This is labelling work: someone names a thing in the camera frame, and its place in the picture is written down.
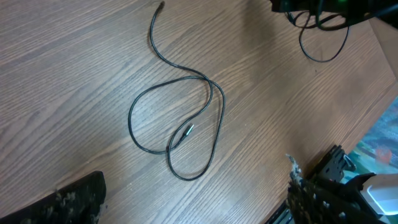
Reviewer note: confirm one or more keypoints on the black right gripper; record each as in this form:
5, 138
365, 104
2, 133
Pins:
385, 10

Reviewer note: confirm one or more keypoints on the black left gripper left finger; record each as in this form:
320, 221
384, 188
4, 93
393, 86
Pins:
82, 201

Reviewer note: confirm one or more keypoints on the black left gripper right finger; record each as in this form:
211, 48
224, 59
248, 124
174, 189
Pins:
326, 201

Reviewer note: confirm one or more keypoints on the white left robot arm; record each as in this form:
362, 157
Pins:
380, 192

